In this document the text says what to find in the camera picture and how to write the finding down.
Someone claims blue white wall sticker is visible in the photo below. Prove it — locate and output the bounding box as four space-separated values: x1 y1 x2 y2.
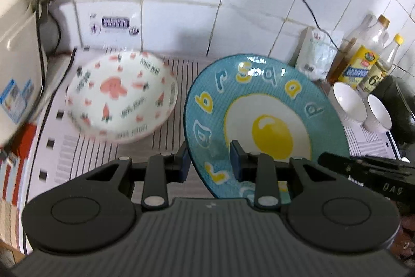
89 13 141 36

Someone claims striped white table cover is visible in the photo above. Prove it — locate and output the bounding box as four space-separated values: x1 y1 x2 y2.
19 46 403 252

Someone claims clear vinegar bottle yellow cap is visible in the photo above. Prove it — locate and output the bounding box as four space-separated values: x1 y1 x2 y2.
358 33 405 92

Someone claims dark cooking pot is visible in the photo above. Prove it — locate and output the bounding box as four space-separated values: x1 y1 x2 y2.
371 75 415 154

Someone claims yellow label oil bottle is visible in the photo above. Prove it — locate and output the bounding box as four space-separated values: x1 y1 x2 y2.
326 14 391 90

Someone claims white bowl with dark rim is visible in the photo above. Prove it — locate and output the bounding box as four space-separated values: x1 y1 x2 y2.
328 82 368 128
362 94 393 134

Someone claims person's right hand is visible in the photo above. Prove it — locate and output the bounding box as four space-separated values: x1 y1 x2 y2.
401 215 415 260

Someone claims glass pot lid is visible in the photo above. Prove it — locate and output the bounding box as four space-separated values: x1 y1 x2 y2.
396 82 415 121

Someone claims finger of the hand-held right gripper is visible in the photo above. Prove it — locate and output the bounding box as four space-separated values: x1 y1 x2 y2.
318 152 377 183

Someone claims white carrot print plate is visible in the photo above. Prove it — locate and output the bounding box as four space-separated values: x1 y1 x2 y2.
66 50 179 144

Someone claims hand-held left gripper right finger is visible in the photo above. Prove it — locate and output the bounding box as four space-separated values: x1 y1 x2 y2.
229 140 338 209

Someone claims white kitchen appliance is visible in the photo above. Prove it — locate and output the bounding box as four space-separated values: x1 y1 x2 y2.
0 0 49 144

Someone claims red patterned cloth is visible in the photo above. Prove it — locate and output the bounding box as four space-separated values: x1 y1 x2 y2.
0 121 41 252

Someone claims black appliance cable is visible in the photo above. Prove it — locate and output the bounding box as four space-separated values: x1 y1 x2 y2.
13 0 63 56

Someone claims white plastic salt bag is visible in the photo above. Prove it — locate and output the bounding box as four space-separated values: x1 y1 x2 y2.
295 26 338 80

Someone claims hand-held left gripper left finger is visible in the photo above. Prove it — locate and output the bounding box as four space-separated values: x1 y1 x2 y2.
85 141 189 211

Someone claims blue fried egg print plate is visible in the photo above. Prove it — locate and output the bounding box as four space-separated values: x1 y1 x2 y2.
183 54 351 200

